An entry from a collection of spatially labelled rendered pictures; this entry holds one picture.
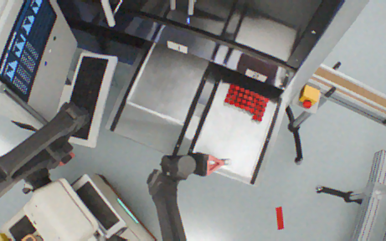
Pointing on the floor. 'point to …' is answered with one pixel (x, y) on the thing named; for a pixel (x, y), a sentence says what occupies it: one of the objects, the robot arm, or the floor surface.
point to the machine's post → (323, 46)
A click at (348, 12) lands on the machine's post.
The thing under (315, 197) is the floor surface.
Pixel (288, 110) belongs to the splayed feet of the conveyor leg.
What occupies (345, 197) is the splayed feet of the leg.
